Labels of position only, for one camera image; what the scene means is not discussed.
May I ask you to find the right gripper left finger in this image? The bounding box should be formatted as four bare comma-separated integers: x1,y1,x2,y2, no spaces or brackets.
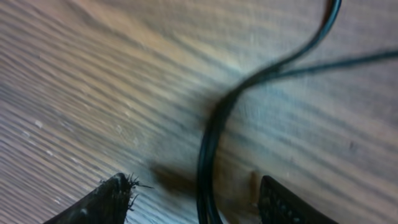
44,173,145,224

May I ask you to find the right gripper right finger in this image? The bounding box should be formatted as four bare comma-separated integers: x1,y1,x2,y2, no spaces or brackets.
258,175,338,224

